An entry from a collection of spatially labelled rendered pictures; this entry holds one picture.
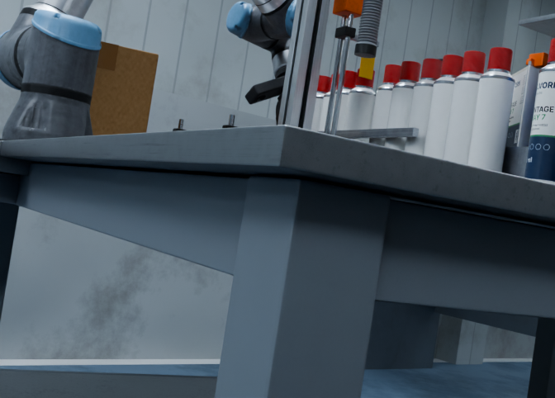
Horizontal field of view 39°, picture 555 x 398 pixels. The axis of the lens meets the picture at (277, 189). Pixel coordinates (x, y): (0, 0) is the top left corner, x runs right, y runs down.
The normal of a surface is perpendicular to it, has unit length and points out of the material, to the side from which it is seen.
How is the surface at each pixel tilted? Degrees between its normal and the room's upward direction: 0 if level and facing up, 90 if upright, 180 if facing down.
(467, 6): 90
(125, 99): 90
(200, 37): 90
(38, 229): 90
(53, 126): 73
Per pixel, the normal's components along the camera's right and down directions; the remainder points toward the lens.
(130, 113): 0.34, 0.02
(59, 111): 0.47, -0.26
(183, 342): 0.64, 0.07
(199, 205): -0.86, -0.15
